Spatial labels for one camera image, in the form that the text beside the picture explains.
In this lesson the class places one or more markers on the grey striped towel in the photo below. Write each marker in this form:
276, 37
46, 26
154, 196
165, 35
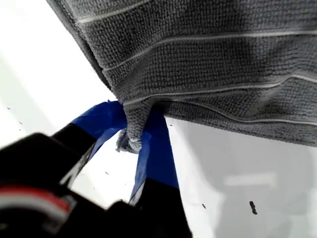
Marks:
198, 62

